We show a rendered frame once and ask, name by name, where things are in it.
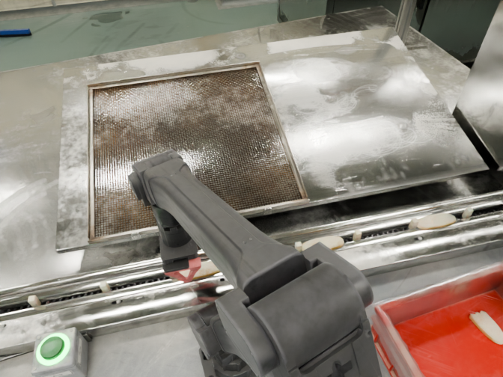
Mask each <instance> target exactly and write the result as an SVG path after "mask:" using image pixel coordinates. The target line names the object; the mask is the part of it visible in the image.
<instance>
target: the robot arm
mask: <svg viewBox="0 0 503 377"><path fill-rule="evenodd" d="M132 169H133V172H132V173H131V174H130V175H128V176H127V178H128V180H129V184H130V186H131V189H132V190H133V192H134V194H135V196H136V197H137V199H138V200H141V201H142V203H143V204H144V206H149V205H151V208H152V210H153V214H154V217H155V219H156V223H157V226H158V228H159V245H160V256H161V260H162V269H163V271H164V274H165V275H167V276H171V277H173V278H177V279H178V280H180V281H182V282H184V283H187V282H191V281H192V279H193V278H194V276H195V273H196V272H197V271H198V270H199V269H200V268H201V258H200V257H198V248H197V245H198V246H199V247H200V248H201V250H202V251H203V252H204V253H205V254H206V255H207V256H208V257H209V259H210V260H211V261H212V262H213V264H214V265H215V266H216V267H217V269H218V270H219V271H220V272H221V273H222V274H223V275H224V276H225V278H226V279H227V280H228V281H229V283H230V284H231V285H232V287H233V288H234V289H233V290H231V291H230V292H228V293H226V294H225V295H223V296H222V297H220V298H218V299H216V300H215V301H214V302H213V303H211V304H209V305H207V306H206V307H203V308H202V309H200V310H198V311H197V312H195V313H193V314H192V315H190V316H187V319H188V322H189V325H190V327H191V329H192V332H193V334H194V335H195V338H196V340H197V341H198V344H199V346H200V349H199V355H200V358H201V363H202V367H203V370H204V375H205V377H382V373H381V370H380V366H379V361H378V357H377V351H376V347H375V344H374V338H373V335H372V331H371V325H370V322H369V319H368V318H367V315H366V311H365V308H366V307H367V306H369V305H370V304H372V303H373V301H374V294H373V291H372V289H371V285H370V284H369V282H368V279H367V278H366V277H365V276H364V275H363V274H362V272H361V271H360V270H359V269H358V268H356V267H355V266H354V265H353V264H352V263H350V262H348V261H347V260H345V259H344V258H343V257H341V256H340V255H338V254H337V253H335V252H334V251H333V250H331V249H330V248H328V247H327V246H325V245H324V244H323V243H322V242H318V243H316V244H314V245H312V246H311V247H309V248H307V249H305V250H304V251H301V252H299V251H298V250H296V249H295V248H294V247H292V246H289V245H284V244H281V243H280V242H277V241H275V240H274V239H272V238H270V237H269V236H267V235H266V234H265V233H263V232H261V231H260V230H259V229H257V228H256V226H254V225H253V224H252V223H251V222H249V221H248V220H247V219H245V218H244V217H243V216H242V215H241V214H239V213H238V212H237V211H236V210H235V209H233V208H232V207H231V206H230V205H228V204H227V203H226V202H225V201H223V199H221V198H220V197H219V196H218V195H217V194H215V193H214V192H213V191H211V190H210V189H209V188H208V187H206V186H205V185H204V184H203V183H202V182H201V181H199V180H198V179H197V178H196V177H194V176H193V175H192V173H191V171H190V169H189V166H188V165H187V164H186V163H185V162H184V161H183V158H182V157H181V155H180V154H179V153H177V152H176V151H175V150H173V149H171V150H168V151H165V152H163V153H160V154H158V155H155V156H151V157H149V158H146V159H143V160H141V161H139V162H136V163H135V164H133V165H132ZM187 257H188V258H187ZM186 270H190V272H189V275H188V277H184V276H183V275H182V274H181V273H179V272H182V271H186Z"/></svg>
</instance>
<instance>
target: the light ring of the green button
mask: <svg viewBox="0 0 503 377"><path fill-rule="evenodd" d="M54 336H58V337H61V338H62V339H63V340H64V342H65V347H64V351H63V352H62V353H61V355H59V356H58V357H57V358H56V359H54V360H50V361H47V360H44V359H43V358H42V357H41V355H40V347H41V345H42V344H43V342H44V341H45V340H47V339H48V338H50V337H54ZM69 348H70V341H69V339H68V338H67V336H66V335H64V334H52V335H49V336H48V337H47V338H45V339H44V340H43V341H42V342H41V343H40V345H39V346H38V348H37V359H38V360H39V362H41V363H42V364H44V365H53V364H56V363H58V362H59V361H61V360H62V359H63V358H64V357H65V356H66V354H67V353H68V351H69Z"/></svg>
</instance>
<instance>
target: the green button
mask: <svg viewBox="0 0 503 377"><path fill-rule="evenodd" d="M64 347H65V342H64V341H63V339H62V338H61V337H58V336H54V337H50V338H48V339H47V340H45V341H44V342H43V344H42V345H41V347H40V355H41V357H42V358H43V359H45V360H47V361H50V360H54V359H56V358H57V357H58V356H59V355H61V353H62V352H63V351H64Z"/></svg>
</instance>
